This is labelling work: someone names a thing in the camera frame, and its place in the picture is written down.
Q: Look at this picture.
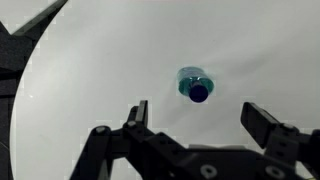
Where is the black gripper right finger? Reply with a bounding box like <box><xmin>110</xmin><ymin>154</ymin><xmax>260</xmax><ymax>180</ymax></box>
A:
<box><xmin>239</xmin><ymin>101</ymin><xmax>320</xmax><ymax>178</ymax></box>

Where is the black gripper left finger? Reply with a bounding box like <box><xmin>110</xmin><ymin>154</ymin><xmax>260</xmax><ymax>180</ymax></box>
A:
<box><xmin>69</xmin><ymin>99</ymin><xmax>188</xmax><ymax>180</ymax></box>

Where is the small teal bottle black cap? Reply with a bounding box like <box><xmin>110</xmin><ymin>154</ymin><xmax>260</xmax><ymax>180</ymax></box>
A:
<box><xmin>177</xmin><ymin>65</ymin><xmax>216</xmax><ymax>104</ymax></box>

